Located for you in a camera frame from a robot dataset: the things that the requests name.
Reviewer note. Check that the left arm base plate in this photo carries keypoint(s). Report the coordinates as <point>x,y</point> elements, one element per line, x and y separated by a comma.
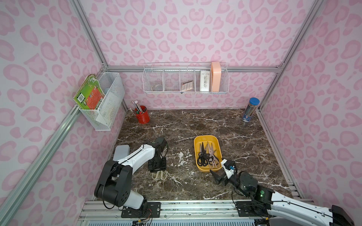
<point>150,208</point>

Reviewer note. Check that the pink kitchen scissors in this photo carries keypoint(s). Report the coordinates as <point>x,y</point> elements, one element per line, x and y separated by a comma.
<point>213,161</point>

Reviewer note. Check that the pink box on shelf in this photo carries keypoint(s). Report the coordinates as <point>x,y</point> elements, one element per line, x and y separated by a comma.
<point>216,73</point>

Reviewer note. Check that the white card on shelf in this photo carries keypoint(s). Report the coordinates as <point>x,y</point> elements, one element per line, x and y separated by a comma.
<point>205,81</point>

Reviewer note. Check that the green red book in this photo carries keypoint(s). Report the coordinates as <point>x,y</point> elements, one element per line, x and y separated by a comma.
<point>90,94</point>

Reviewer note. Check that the cream kitchen scissors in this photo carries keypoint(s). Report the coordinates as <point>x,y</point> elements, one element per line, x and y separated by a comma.
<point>159,175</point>

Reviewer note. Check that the round tape on shelf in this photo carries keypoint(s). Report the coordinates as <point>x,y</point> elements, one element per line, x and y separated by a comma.
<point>157,87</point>

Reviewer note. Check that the white wire wall shelf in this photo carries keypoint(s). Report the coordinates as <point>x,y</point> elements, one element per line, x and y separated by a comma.
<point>172,75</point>

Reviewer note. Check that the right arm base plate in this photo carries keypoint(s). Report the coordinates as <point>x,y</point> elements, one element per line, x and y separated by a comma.
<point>253,208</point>

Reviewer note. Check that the blue lid pencil tube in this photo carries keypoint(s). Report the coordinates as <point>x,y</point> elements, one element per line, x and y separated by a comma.
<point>250,109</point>

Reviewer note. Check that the all black scissors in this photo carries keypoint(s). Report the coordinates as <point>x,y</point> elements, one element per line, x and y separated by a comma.
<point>202,160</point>

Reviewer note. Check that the yellow storage box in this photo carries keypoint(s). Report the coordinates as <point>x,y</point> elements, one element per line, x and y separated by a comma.
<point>207,153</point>

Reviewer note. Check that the red pen bucket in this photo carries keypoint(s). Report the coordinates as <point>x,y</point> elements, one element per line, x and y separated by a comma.
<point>143,118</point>

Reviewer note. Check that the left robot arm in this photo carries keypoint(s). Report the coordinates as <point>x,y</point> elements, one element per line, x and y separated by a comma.
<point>115,181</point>

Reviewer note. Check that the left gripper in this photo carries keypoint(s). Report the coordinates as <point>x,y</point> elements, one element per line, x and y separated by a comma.
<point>157,168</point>

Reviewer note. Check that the white paper in basket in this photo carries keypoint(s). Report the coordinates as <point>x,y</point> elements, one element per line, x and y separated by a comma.
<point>108,110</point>

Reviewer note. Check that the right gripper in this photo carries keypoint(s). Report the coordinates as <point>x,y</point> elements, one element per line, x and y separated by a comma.
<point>223,174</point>

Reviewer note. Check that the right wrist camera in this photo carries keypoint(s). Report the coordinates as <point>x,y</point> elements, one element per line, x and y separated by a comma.
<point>229,167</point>

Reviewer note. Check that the grey flat case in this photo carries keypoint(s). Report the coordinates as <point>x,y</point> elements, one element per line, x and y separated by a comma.
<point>121,151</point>

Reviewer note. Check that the pens in bucket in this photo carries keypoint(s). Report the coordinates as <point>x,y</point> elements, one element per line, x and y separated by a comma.
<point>138,107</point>

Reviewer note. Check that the small calculator on shelf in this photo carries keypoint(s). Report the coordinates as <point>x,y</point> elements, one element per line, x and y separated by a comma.
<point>187,86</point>

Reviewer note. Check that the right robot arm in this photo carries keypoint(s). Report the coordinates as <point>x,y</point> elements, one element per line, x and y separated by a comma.
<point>291,209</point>

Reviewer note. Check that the white mesh wall basket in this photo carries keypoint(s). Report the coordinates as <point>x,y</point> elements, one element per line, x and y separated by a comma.
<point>109,82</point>

